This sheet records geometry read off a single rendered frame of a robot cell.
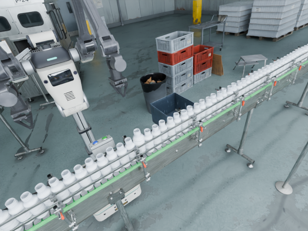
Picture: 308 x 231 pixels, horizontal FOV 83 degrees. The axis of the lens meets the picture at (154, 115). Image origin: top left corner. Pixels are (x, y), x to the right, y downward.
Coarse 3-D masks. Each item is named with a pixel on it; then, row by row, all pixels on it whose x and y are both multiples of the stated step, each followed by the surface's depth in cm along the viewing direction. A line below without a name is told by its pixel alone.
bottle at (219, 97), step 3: (219, 93) 127; (216, 96) 130; (219, 96) 129; (222, 96) 130; (219, 99) 129; (216, 105) 133; (219, 105) 132; (216, 108) 134; (216, 111) 136; (219, 111) 135
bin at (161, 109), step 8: (168, 96) 176; (176, 96) 178; (152, 104) 168; (160, 104) 175; (168, 104) 181; (176, 104) 185; (184, 104) 173; (192, 104) 162; (152, 112) 170; (160, 112) 155; (168, 112) 187
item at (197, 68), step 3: (207, 60) 385; (210, 60) 392; (198, 63) 370; (201, 63) 377; (204, 63) 416; (207, 63) 389; (210, 63) 396; (195, 66) 368; (198, 66) 375; (201, 66) 381; (204, 66) 388; (207, 66) 393; (210, 66) 400; (195, 69) 372; (198, 69) 379; (201, 69) 384; (204, 69) 391; (195, 72) 376; (198, 72) 383
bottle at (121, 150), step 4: (116, 144) 96; (120, 144) 97; (120, 148) 95; (124, 148) 97; (116, 152) 97; (120, 152) 96; (124, 152) 96; (120, 156) 97; (124, 156) 97; (128, 156) 101; (120, 160) 100; (124, 160) 99; (128, 160) 101; (128, 164) 102
